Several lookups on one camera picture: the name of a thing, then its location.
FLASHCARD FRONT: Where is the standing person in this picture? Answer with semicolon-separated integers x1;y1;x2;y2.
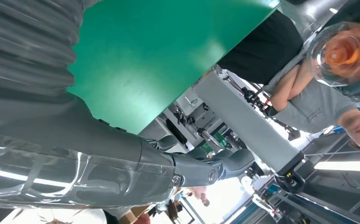
217;11;360;161

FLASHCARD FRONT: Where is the sitting person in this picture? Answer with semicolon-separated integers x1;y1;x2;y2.
0;209;120;224

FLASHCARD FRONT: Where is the distant person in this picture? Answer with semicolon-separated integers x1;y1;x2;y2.
187;185;212;208

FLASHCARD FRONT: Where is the grey machine column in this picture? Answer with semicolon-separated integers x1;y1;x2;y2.
193;69;307;196

